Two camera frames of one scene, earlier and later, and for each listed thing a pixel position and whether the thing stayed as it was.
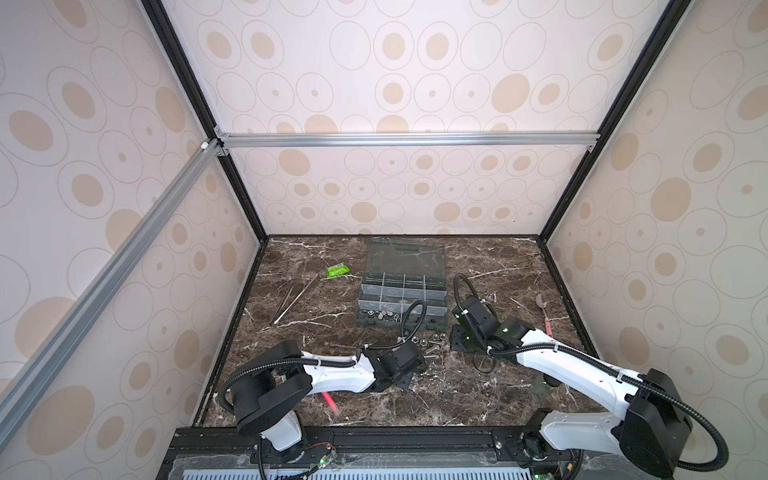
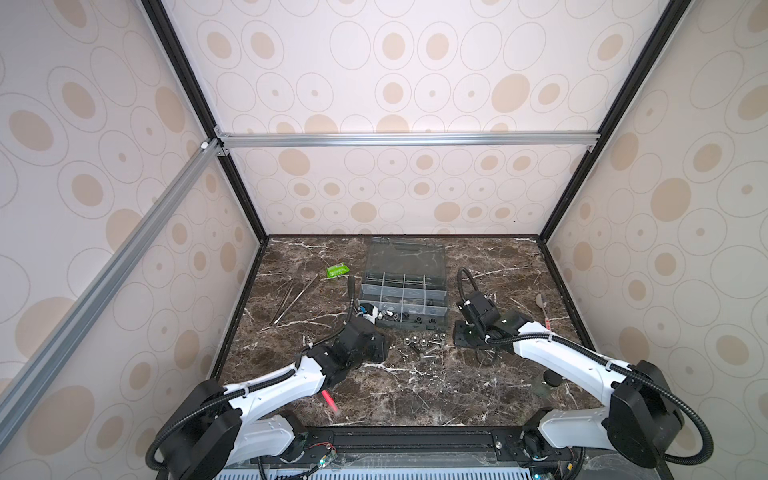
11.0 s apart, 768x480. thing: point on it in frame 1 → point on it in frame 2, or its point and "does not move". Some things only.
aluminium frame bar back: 225,141 does not move
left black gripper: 407,379 → 380,348
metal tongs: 279,316 does not move
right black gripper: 455,332 does not move
